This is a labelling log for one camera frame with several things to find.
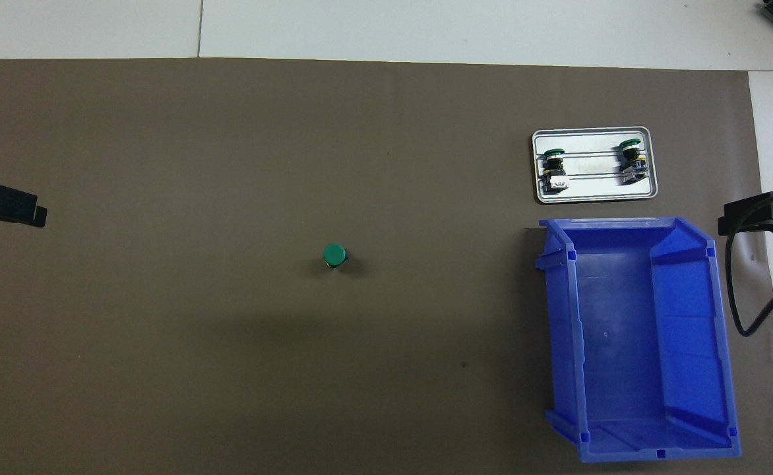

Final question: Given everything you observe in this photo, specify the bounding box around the silver metal tray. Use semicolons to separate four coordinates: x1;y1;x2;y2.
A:
532;126;659;204

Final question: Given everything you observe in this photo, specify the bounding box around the green push button switch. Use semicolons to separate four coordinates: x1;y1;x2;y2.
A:
540;146;571;194
322;243;350;270
617;140;648;185

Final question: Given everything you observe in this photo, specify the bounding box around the blue plastic storage bin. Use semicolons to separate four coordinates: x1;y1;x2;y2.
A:
534;216;742;464

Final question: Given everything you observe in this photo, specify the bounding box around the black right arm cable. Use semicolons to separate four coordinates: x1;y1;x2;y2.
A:
726;190;773;338

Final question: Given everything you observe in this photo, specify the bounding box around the brown table mat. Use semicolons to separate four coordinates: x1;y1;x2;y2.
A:
0;58;773;475

